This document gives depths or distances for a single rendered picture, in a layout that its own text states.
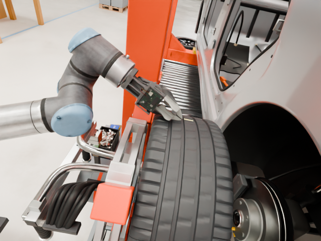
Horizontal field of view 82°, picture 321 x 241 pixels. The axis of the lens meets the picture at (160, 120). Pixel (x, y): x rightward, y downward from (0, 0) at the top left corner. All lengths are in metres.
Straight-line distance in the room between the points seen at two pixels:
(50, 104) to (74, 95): 0.06
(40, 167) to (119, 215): 1.62
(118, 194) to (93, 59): 0.34
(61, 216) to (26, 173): 1.45
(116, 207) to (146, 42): 0.63
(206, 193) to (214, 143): 0.15
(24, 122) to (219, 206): 0.49
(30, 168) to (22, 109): 1.52
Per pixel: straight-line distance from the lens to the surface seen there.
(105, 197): 0.43
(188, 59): 2.89
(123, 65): 0.53
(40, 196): 0.63
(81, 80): 0.57
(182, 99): 2.53
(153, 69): 0.86
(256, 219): 0.81
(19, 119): 0.53
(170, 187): 0.46
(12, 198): 1.91
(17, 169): 2.06
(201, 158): 0.50
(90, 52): 0.54
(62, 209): 0.58
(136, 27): 0.82
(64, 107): 0.48
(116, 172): 0.50
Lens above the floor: 1.53
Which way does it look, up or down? 39 degrees down
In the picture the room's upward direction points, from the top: 13 degrees clockwise
